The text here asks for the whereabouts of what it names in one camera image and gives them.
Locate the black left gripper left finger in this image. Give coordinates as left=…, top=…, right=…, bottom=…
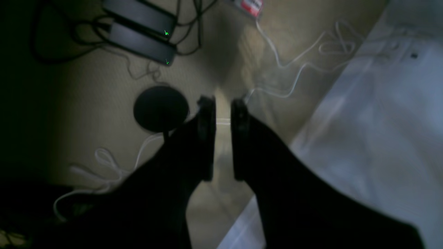
left=31, top=96, right=216, bottom=249

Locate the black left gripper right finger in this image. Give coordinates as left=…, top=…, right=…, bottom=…
left=231, top=99, right=424, bottom=249

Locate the black round floor base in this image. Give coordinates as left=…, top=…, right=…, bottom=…
left=133, top=86, right=190, bottom=133

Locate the black power adapter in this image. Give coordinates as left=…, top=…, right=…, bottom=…
left=107, top=22, right=176, bottom=66
left=102, top=0, right=177, bottom=37

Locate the white braided cable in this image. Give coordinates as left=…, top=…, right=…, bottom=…
left=242, top=19, right=360, bottom=104

